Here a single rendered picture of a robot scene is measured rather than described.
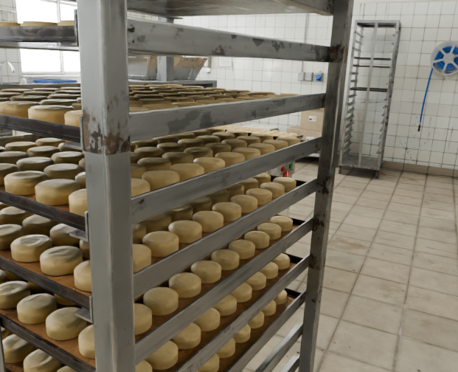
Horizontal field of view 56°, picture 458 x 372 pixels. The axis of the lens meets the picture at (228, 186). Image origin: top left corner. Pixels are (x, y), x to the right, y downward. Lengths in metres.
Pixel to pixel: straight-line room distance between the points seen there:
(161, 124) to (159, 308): 0.27
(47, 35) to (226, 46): 0.23
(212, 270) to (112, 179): 0.36
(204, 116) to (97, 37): 0.21
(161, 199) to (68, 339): 0.22
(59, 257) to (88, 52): 0.27
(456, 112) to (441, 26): 1.06
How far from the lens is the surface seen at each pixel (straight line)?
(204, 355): 0.70
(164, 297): 0.65
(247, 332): 0.90
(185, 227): 0.65
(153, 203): 0.50
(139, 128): 0.46
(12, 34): 0.50
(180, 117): 0.51
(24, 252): 0.61
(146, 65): 2.56
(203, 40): 0.54
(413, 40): 6.14
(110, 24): 0.39
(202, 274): 0.71
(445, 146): 6.19
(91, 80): 0.40
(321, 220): 0.97
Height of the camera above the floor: 1.30
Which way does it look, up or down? 16 degrees down
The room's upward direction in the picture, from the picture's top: 2 degrees clockwise
